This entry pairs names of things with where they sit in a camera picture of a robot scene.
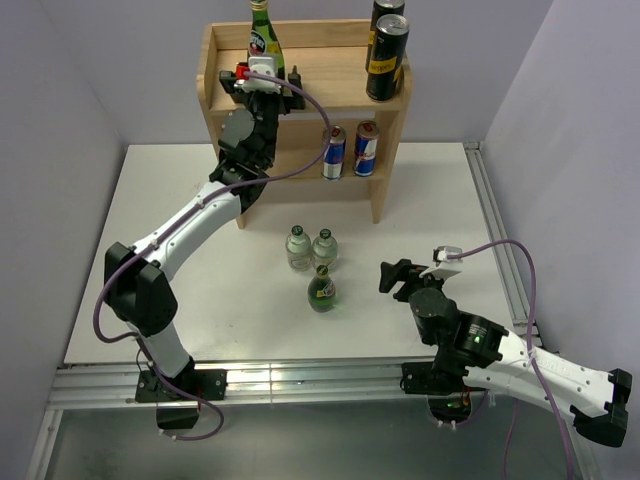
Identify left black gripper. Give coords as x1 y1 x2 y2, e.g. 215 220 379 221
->
222 71 303 166

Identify green glass bottle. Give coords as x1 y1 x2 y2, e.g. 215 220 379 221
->
247 0 286 80
307 265 336 313

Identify Red Bull can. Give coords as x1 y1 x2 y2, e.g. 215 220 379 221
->
353 120 380 177
322 125 346 181

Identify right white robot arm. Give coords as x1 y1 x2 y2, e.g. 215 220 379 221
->
379 259 632 448

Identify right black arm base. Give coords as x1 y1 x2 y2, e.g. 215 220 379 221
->
399 361 490 431

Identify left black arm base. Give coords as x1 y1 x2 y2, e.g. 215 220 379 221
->
134 369 227 431

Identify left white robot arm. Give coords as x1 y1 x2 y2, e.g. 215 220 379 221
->
103 61 306 399

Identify wooden two-tier shelf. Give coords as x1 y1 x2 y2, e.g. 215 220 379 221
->
196 19 412 223

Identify right clear Chang bottle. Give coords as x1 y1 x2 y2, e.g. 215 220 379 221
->
312 228 338 272

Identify clear chang bottle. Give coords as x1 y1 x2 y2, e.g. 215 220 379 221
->
312 228 338 272
285 225 312 271

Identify left clear Chang bottle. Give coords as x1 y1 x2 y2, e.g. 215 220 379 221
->
285 225 312 271

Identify front black yellow can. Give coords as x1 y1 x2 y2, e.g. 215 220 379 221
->
366 14 410 102

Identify black yellow can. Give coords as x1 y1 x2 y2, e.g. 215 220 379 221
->
366 14 410 102
365 0 405 67

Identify rear black yellow can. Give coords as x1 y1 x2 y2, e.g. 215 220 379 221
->
365 0 405 67

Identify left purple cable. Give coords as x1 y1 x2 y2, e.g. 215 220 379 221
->
93 69 334 441

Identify purple cable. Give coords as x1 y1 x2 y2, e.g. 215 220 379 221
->
93 69 334 441
447 238 584 480

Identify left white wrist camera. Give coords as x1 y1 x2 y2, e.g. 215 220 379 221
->
234 56 281 94

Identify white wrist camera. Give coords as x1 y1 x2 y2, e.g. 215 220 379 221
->
419 246 463 280
234 56 281 94

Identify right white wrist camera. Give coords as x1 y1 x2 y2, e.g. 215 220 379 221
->
419 246 463 280

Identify right aluminium rail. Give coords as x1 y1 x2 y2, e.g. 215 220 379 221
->
462 141 544 336

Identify aluminium rail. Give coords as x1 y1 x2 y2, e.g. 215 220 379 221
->
462 141 544 336
47 357 501 411

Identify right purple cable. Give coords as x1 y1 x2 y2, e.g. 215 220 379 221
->
447 238 584 480

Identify front aluminium rail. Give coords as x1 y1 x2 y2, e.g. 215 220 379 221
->
47 357 501 411

